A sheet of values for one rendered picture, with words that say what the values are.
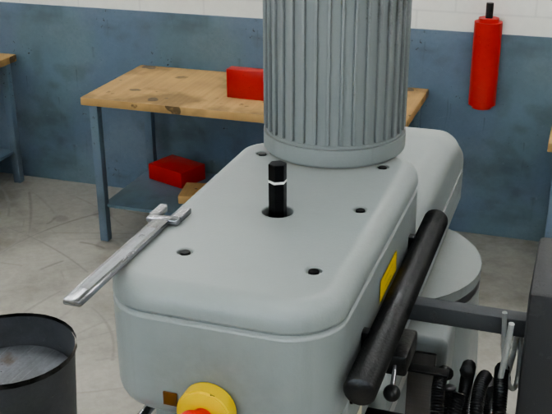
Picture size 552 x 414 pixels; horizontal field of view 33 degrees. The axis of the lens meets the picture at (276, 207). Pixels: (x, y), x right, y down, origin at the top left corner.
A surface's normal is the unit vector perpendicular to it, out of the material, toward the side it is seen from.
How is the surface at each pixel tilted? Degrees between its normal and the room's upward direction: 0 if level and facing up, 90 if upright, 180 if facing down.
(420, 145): 0
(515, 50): 90
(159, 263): 0
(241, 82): 90
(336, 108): 90
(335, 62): 90
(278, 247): 0
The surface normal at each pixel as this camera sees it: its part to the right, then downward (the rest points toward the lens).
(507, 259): 0.00, -0.92
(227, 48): -0.33, 0.37
